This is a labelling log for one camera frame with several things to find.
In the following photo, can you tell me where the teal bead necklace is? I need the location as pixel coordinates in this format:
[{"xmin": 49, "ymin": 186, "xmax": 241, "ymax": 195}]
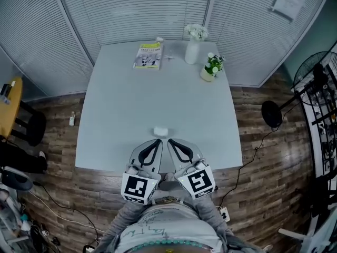
[{"xmin": 128, "ymin": 240, "xmax": 211, "ymax": 251}]

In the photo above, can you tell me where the pile of black gear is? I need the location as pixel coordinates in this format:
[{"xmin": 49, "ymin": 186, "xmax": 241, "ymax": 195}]
[{"xmin": 26, "ymin": 220, "xmax": 61, "ymax": 253}]

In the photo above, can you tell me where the snake print belt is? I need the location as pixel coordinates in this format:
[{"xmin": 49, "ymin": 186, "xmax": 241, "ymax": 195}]
[{"xmin": 154, "ymin": 197, "xmax": 185, "ymax": 205}]

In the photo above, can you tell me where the white paper notice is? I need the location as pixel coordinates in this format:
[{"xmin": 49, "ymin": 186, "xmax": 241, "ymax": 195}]
[{"xmin": 268, "ymin": 0, "xmax": 313, "ymax": 22}]

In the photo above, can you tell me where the white power strip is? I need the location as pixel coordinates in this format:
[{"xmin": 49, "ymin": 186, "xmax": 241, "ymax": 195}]
[{"xmin": 219, "ymin": 206, "xmax": 231, "ymax": 222}]

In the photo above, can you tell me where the white black chair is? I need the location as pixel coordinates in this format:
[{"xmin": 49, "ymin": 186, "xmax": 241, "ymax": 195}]
[{"xmin": 0, "ymin": 166, "xmax": 34, "ymax": 192}]

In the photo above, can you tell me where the white vase with white flowers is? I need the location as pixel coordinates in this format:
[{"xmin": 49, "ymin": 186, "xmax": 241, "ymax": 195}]
[{"xmin": 183, "ymin": 24, "xmax": 209, "ymax": 65}]

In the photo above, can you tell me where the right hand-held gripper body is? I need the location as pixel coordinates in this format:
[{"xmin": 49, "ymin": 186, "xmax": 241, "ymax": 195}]
[{"xmin": 176, "ymin": 159, "xmax": 216, "ymax": 200}]

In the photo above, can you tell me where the black office chair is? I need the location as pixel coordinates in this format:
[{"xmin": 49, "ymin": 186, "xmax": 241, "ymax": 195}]
[{"xmin": 310, "ymin": 175, "xmax": 337, "ymax": 221}]

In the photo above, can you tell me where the person's body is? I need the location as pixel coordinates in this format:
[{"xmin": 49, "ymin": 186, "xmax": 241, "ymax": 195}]
[{"xmin": 100, "ymin": 172, "xmax": 264, "ymax": 253}]

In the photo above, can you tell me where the black standing fan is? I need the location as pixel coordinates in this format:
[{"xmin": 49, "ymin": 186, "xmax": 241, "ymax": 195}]
[{"xmin": 261, "ymin": 51, "xmax": 337, "ymax": 129}]

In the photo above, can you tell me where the white floor cable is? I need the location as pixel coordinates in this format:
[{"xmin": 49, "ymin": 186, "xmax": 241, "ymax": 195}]
[{"xmin": 27, "ymin": 190, "xmax": 105, "ymax": 234}]

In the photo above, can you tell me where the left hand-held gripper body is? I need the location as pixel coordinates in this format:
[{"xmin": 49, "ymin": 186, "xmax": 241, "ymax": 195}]
[{"xmin": 121, "ymin": 163, "xmax": 162, "ymax": 205}]

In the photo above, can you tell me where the small potted flower plant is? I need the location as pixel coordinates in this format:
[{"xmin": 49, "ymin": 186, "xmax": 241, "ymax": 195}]
[{"xmin": 200, "ymin": 52, "xmax": 226, "ymax": 83}]

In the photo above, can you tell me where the black floor cable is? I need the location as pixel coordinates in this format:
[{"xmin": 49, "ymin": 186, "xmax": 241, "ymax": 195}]
[{"xmin": 33, "ymin": 182, "xmax": 103, "ymax": 241}]

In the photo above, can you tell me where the green yellow magazine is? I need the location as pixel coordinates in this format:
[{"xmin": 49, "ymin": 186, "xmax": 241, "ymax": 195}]
[{"xmin": 132, "ymin": 43, "xmax": 164, "ymax": 71}]

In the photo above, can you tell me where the black fan cable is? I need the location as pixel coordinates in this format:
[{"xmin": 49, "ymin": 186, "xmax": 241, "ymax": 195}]
[{"xmin": 217, "ymin": 126, "xmax": 279, "ymax": 208}]

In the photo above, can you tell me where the round wooden side table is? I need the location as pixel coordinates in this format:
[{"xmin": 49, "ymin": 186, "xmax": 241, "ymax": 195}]
[{"xmin": 0, "ymin": 76, "xmax": 47, "ymax": 147}]

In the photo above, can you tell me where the black device on side table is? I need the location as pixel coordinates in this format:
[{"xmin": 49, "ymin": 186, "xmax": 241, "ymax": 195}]
[{"xmin": 0, "ymin": 83, "xmax": 14, "ymax": 105}]

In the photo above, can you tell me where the person's left forearm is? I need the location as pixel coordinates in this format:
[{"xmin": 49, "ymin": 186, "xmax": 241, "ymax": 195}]
[{"xmin": 105, "ymin": 201, "xmax": 148, "ymax": 247}]

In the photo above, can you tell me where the person's right forearm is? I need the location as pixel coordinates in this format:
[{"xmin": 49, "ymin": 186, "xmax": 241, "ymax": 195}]
[{"xmin": 189, "ymin": 196, "xmax": 232, "ymax": 237}]

